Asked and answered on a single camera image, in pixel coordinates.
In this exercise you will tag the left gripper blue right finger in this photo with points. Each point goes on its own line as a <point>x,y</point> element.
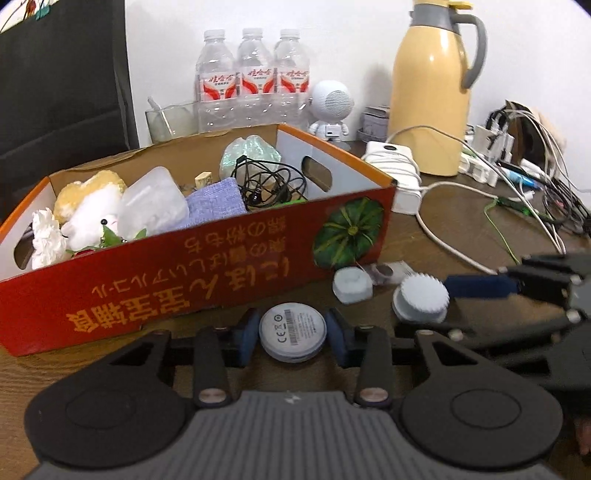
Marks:
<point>338,334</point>

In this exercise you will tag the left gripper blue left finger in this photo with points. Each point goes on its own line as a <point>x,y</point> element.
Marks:
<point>247,335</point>

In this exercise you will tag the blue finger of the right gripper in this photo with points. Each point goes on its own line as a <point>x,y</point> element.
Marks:
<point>480,286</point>

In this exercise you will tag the round white sensor puck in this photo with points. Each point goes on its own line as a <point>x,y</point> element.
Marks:
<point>292,332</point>

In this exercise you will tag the white brush head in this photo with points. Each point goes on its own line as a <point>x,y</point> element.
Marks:
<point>421,298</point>

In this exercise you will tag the purple knitted pouch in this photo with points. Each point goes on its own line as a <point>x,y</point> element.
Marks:
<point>211,203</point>

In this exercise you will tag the green tissue packet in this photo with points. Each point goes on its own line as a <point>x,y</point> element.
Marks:
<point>291,202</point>

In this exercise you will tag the cream eraser block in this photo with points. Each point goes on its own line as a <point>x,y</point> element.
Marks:
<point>202,180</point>

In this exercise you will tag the translucent cotton swab box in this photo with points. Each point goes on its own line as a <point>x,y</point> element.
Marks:
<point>153,203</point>

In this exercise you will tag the green red snack wrapper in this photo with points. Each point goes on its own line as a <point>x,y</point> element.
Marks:
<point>107,240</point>

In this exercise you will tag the alpaca plush toy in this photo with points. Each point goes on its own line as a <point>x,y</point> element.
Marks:
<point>82,208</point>

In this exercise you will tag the white tissue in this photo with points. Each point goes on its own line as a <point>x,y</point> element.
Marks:
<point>48,242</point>

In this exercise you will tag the small white cap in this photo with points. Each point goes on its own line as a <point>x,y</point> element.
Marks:
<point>352,285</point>

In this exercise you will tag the small clear packet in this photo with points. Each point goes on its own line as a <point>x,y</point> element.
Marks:
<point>388,273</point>

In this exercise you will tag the white power strip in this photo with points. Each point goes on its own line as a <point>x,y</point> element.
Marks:
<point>478,170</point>

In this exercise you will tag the red cardboard box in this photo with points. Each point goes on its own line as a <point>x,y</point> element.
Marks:
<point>217,264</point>

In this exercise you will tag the white power adapter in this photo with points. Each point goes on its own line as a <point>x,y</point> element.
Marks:
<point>398,162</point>

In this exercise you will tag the yellow thermos jug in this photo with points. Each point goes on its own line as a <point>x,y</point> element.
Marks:
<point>440,58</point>

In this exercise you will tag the grey small box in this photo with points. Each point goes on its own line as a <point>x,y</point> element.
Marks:
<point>374,124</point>

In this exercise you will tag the glass cup with spoon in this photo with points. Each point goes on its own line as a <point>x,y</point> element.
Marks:
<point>172,121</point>

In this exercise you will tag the white robot speaker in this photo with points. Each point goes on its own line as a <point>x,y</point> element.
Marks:
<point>330,102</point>

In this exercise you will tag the water bottle left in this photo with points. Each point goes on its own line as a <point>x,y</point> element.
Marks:
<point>216,83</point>

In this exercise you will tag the water bottle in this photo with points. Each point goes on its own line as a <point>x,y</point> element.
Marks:
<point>216,83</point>
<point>292,76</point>
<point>257,78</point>

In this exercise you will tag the water bottle middle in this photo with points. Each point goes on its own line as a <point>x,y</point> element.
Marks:
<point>257,78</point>

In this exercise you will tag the water bottle right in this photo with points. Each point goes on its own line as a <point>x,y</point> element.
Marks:
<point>292,76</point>

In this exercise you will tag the black paper bag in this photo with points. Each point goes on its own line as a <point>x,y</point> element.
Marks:
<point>65,93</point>

